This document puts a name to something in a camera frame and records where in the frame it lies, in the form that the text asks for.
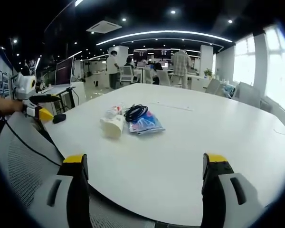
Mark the wall poster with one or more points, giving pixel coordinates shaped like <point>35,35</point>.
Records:
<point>2,84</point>

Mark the white mesh office chair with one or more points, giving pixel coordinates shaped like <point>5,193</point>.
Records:
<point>26,171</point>

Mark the white paper cup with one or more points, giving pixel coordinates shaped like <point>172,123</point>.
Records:
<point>112,127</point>

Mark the clear plastic bottle red label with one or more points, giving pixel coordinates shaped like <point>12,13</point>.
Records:
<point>114,110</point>

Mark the green potted plant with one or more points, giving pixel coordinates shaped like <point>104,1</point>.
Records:
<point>208,72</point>

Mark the blue plastic packet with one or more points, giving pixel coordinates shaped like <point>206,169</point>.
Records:
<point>146,124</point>

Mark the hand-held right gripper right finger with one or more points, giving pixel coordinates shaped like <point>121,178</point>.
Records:
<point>228,190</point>

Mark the ceiling air conditioner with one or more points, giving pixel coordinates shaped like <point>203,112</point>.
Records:
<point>104,26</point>

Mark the curved ceiling light strip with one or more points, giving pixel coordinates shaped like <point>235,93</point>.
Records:
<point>166,33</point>

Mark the white table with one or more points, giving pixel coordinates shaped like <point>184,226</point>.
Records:
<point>180,133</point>

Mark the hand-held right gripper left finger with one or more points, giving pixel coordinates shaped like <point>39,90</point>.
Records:
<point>59,190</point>

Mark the computer monitor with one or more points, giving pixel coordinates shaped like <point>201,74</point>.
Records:
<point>64,71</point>

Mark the black computer mouse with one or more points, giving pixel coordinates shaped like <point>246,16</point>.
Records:
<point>59,118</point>

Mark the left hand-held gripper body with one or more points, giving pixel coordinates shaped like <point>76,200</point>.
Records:
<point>23,86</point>

